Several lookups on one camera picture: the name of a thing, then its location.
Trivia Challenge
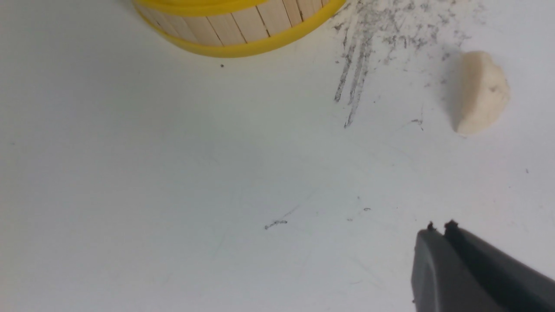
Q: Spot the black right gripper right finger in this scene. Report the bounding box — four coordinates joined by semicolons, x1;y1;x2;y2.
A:
444;221;555;312

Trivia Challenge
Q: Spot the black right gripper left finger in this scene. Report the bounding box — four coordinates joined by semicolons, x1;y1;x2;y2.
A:
411;222;505;312

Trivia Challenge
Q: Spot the white dumpling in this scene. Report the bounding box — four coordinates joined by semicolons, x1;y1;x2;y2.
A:
455;51;511;136

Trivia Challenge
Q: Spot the bamboo steamer tray yellow rim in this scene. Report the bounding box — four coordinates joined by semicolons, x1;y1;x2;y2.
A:
133;0;345;59

